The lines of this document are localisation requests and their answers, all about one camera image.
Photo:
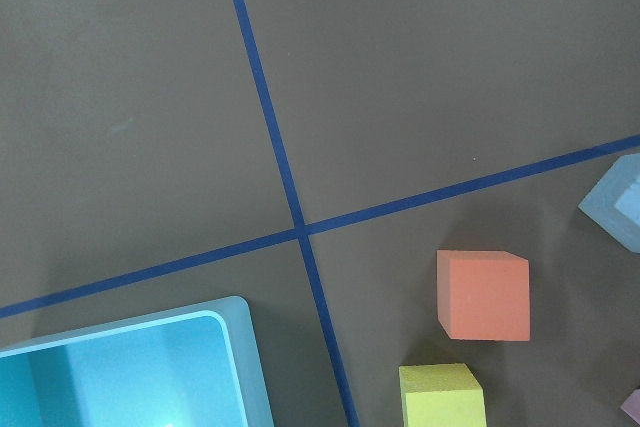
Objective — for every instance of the light blue block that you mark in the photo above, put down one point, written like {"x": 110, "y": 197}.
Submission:
{"x": 613, "y": 202}

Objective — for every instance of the orange foam block left side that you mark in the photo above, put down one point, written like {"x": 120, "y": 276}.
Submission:
{"x": 483, "y": 295}

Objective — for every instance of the blue plastic bin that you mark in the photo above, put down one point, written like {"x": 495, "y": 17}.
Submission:
{"x": 196, "y": 365}

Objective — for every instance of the yellow foam block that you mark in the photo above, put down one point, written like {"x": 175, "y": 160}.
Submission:
{"x": 445, "y": 395}

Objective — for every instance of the purple foam block left side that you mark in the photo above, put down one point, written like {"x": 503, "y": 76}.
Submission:
{"x": 631, "y": 406}

